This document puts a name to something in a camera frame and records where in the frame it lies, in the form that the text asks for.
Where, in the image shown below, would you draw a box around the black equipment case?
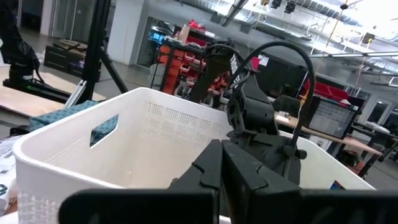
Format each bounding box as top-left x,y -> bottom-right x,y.
43,39 -> 103,78

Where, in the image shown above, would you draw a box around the black aluminium table frame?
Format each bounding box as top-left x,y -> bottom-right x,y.
63,0 -> 129,108

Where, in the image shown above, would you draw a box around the red storage bins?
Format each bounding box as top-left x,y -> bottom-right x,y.
303,79 -> 349,102

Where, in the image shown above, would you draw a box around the teal patterned cloth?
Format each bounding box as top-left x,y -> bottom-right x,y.
29,99 -> 119,147

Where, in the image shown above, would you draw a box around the white printed packet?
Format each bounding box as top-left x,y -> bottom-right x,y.
0,135 -> 19,217

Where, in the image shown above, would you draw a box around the shelf with red bins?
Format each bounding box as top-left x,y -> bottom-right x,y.
157,18 -> 231,97

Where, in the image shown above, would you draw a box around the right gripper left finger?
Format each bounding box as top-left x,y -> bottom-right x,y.
58,139 -> 223,224

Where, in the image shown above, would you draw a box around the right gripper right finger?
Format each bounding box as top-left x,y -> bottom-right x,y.
221,139 -> 398,224

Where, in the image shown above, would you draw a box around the white perforated plastic basket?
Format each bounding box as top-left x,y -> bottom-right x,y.
12,86 -> 376,224

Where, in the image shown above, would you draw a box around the computer monitor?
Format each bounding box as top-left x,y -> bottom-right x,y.
306,95 -> 360,140

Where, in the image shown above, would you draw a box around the background wooden table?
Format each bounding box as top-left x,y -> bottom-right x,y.
0,65 -> 106,118

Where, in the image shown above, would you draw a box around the wooden desk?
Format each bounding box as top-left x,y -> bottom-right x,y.
275,113 -> 383,156

